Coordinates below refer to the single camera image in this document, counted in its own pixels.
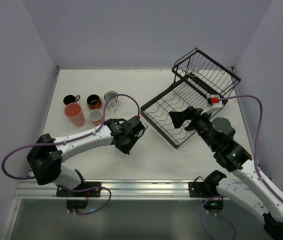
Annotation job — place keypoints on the white brown ceramic cup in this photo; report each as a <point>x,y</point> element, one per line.
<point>109,100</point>

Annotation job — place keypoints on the left black controller box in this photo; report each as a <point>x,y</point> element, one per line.
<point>75,205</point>

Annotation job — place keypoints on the orange ceramic mug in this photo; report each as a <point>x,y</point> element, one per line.
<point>94,102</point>

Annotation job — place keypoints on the black wire dish rack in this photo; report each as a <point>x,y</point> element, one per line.
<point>188,90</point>

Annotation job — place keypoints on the salmon pink mug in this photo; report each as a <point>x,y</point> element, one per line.
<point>96,116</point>

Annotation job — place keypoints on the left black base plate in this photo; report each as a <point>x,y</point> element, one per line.
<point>89,189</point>

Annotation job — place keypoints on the right black controller box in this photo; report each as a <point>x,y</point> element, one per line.
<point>213,205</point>

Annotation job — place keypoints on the black controller box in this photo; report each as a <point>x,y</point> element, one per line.
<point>75,205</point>
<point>213,205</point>

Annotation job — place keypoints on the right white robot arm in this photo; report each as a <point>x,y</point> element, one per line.
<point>262,198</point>

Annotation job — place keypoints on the pink tall tumbler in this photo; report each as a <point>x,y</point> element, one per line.
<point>74,113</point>

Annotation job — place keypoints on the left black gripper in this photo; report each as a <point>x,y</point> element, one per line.
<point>125,144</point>

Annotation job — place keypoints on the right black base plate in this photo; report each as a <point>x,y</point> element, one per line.
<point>200,189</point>

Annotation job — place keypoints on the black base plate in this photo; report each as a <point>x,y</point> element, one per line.
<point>89,189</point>
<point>200,189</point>

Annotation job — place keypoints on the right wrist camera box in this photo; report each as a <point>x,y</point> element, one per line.
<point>214,103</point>

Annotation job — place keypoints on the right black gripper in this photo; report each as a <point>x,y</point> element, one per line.
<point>191,119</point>

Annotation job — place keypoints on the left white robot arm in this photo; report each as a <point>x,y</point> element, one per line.
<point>47,156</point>

